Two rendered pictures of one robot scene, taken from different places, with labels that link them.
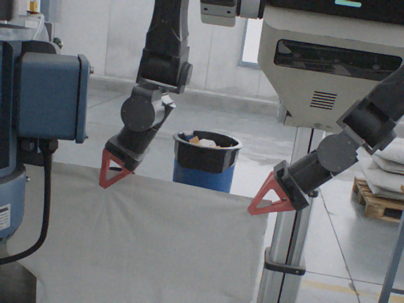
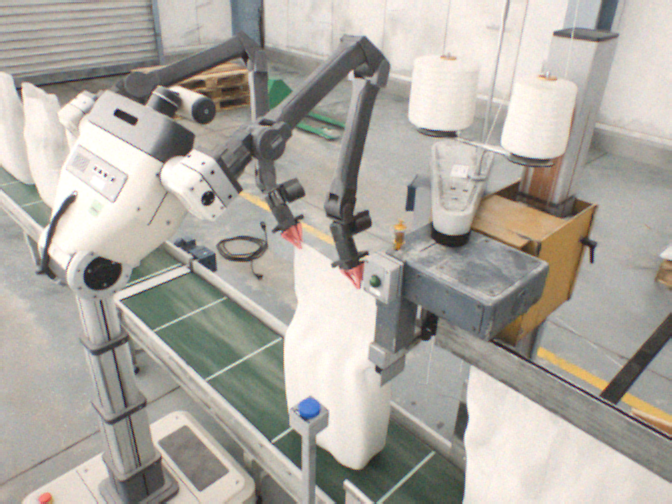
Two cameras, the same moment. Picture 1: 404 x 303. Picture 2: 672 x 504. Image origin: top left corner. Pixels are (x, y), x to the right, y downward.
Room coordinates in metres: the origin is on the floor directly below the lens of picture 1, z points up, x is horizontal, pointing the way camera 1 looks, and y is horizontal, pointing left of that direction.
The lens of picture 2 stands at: (1.90, 0.94, 1.95)
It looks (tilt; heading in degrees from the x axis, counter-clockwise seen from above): 30 degrees down; 218
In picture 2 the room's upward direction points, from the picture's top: 2 degrees clockwise
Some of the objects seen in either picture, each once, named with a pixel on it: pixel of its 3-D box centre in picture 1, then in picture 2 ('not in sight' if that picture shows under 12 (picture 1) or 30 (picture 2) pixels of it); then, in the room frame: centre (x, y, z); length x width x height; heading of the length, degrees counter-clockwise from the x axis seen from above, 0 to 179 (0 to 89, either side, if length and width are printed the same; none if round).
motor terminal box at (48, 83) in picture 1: (53, 104); (420, 197); (0.52, 0.17, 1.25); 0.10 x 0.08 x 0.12; 19
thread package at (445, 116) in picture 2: not in sight; (443, 92); (0.64, 0.27, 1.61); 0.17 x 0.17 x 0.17
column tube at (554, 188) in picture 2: not in sight; (514, 327); (0.45, 0.52, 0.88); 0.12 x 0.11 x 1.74; 174
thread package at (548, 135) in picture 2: not in sight; (539, 114); (0.66, 0.52, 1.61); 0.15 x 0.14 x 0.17; 84
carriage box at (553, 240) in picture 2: not in sight; (517, 256); (0.54, 0.51, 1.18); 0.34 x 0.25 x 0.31; 174
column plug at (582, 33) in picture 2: not in sight; (586, 34); (0.45, 0.52, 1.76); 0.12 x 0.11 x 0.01; 174
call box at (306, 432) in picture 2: not in sight; (309, 417); (1.10, 0.24, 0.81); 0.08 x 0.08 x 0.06; 84
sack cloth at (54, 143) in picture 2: not in sight; (50, 152); (0.52, -2.36, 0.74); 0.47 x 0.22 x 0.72; 85
